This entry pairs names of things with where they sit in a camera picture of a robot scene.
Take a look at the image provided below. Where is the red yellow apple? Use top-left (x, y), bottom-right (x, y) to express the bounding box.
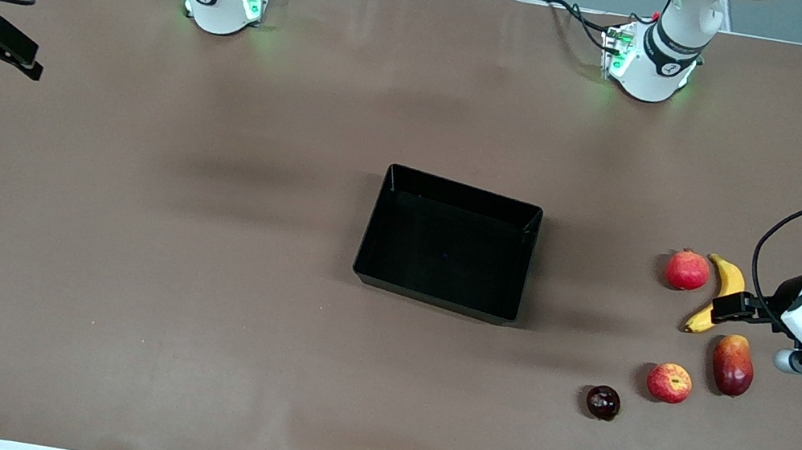
top-left (644, 360), bottom-right (697, 407)

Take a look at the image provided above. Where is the red pomegranate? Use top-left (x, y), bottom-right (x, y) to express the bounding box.
top-left (663, 245), bottom-right (714, 296)

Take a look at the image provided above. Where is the black plastic box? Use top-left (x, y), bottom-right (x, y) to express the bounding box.
top-left (348, 160), bottom-right (548, 329)

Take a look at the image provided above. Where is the yellow banana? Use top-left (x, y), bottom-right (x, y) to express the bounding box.
top-left (682, 250), bottom-right (751, 342)

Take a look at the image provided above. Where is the table cover mat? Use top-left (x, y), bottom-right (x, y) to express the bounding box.
top-left (0, 0), bottom-right (802, 450)

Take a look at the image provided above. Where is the black left arm base cable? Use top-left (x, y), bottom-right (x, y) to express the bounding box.
top-left (538, 0), bottom-right (637, 56)

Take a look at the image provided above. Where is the red orange mango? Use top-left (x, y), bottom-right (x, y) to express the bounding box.
top-left (706, 331), bottom-right (761, 400)

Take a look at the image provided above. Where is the dark purple plum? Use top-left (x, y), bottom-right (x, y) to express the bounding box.
top-left (583, 383), bottom-right (624, 423)

